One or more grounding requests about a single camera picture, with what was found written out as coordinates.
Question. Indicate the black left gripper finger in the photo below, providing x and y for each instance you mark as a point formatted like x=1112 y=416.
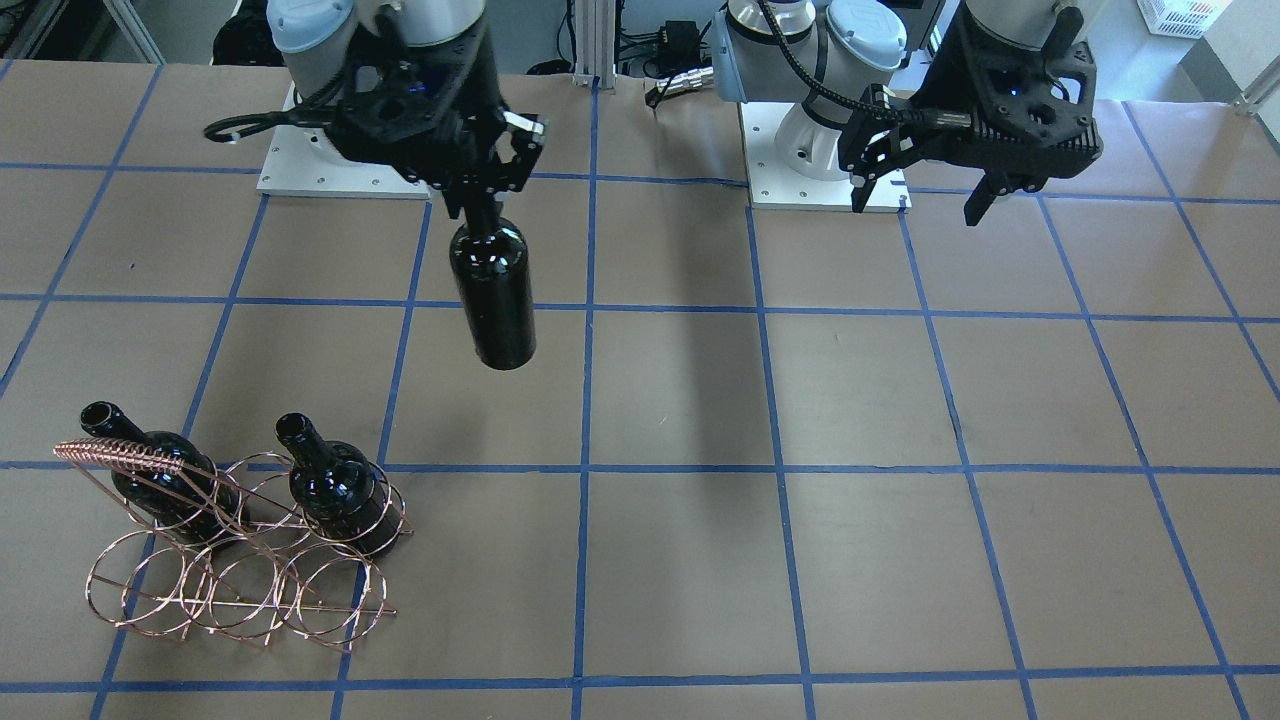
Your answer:
x=863 y=188
x=992 y=187

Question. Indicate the dark wine bottle in rack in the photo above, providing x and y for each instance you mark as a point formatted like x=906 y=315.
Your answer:
x=190 y=505

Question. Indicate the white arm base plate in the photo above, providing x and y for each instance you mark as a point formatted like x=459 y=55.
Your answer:
x=792 y=160
x=303 y=163

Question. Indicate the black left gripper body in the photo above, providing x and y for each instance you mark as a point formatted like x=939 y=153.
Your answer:
x=937 y=92

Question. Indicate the white plastic basket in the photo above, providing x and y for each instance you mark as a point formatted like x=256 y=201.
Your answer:
x=1180 y=19

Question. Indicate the copper wire wine rack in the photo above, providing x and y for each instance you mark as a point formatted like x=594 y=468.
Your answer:
x=274 y=576

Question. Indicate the black power adapter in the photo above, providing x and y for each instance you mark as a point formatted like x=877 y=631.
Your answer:
x=678 y=46

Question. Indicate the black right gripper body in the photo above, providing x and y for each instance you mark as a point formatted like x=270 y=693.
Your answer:
x=462 y=122

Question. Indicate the dark glass wine bottle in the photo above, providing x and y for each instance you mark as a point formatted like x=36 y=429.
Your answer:
x=490 y=262

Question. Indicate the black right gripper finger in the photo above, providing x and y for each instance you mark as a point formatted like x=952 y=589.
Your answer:
x=503 y=179
x=455 y=199

